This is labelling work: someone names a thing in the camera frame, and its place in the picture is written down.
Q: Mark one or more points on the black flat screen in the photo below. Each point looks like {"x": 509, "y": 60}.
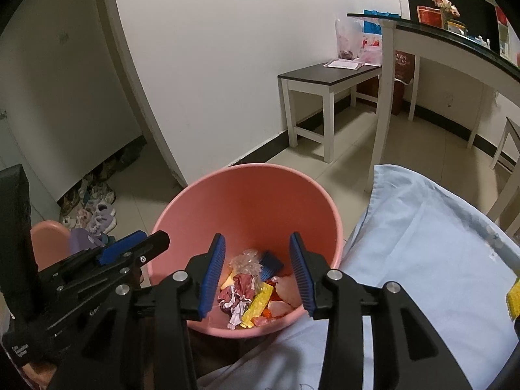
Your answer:
{"x": 471, "y": 12}

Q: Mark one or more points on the small pink basin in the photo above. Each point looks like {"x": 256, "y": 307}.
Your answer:
{"x": 48, "y": 241}

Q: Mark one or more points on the pink printed plastic bag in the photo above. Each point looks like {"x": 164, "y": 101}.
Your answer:
{"x": 371, "y": 50}

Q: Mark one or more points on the blue plastic pack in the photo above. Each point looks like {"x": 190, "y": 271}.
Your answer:
{"x": 380, "y": 18}

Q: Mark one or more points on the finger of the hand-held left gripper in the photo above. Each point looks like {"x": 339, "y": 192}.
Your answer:
{"x": 156, "y": 245}
{"x": 122, "y": 248}

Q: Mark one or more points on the printed paper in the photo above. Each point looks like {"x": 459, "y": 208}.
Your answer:
{"x": 237, "y": 292}

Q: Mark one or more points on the small white bottle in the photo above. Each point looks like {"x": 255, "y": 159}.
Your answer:
{"x": 484, "y": 42}

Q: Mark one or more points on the dark-topped white bench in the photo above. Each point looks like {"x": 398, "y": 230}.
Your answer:
{"x": 321, "y": 77}
{"x": 512, "y": 130}

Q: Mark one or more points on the light blue floral bedsheet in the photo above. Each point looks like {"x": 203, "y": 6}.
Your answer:
{"x": 426, "y": 243}

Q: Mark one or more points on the white paper sheet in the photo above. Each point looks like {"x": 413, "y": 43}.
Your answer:
{"x": 343, "y": 64}

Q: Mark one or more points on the blue foam net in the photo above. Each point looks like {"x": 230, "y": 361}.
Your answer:
{"x": 271, "y": 264}

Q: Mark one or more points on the person's left hand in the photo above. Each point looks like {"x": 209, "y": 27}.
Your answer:
{"x": 36, "y": 375}

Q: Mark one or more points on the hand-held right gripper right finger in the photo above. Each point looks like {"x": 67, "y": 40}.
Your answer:
{"x": 301, "y": 276}

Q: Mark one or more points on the pink plastic bucket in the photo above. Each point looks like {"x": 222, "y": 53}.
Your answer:
{"x": 243, "y": 203}

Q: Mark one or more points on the clear plastic bag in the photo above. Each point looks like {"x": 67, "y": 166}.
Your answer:
{"x": 347, "y": 38}

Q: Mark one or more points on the white table with glass top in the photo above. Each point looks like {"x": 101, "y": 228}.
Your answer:
{"x": 447, "y": 55}

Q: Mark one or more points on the pile of shoes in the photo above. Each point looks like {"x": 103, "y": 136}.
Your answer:
{"x": 93, "y": 199}

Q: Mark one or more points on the red box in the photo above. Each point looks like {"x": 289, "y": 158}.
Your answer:
{"x": 430, "y": 17}

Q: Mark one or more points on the blue plastic bag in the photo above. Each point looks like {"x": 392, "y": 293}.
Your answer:
{"x": 470, "y": 37}

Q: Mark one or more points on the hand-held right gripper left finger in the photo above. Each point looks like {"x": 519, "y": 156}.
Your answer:
{"x": 211, "y": 276}

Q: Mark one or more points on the dark red waste bin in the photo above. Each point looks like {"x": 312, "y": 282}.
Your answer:
{"x": 403, "y": 85}

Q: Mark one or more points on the yellow foam net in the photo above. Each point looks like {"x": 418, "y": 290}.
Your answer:
{"x": 514, "y": 298}

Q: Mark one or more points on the flower bouquet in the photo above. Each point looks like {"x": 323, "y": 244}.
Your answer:
{"x": 445, "y": 4}

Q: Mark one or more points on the small yellow white container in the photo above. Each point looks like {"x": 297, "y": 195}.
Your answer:
{"x": 457, "y": 27}

